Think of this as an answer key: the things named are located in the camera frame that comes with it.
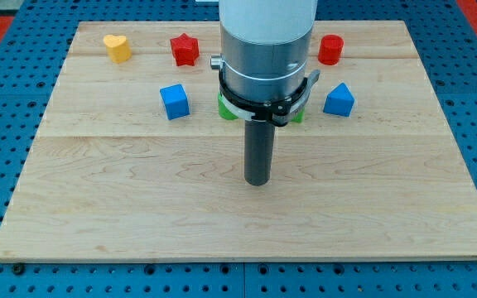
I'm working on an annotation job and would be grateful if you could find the blue triangle block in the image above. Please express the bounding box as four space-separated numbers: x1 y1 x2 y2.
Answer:
323 83 355 117

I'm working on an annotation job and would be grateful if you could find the yellow heart block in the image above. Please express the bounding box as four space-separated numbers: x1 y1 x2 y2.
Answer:
103 34 132 64

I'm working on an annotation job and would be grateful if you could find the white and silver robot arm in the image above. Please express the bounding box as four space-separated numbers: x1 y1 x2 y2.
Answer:
219 0 317 103

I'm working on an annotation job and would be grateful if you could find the red cylinder block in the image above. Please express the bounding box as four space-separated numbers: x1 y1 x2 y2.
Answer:
318 35 345 65

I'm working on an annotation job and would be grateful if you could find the green star block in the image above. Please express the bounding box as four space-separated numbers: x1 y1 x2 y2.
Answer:
217 93 305 123

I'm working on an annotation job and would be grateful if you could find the blue cube block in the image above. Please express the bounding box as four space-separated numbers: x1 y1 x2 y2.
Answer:
159 84 190 120

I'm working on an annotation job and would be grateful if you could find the black clamp ring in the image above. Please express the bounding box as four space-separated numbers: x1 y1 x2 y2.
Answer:
218 69 321 127

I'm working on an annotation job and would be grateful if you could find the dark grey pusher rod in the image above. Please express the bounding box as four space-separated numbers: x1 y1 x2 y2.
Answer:
244 121 275 186

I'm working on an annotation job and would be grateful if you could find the wooden board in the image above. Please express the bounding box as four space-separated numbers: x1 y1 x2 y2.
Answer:
0 21 477 263

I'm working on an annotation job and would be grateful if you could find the red star block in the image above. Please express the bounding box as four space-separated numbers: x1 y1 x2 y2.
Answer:
170 33 200 66

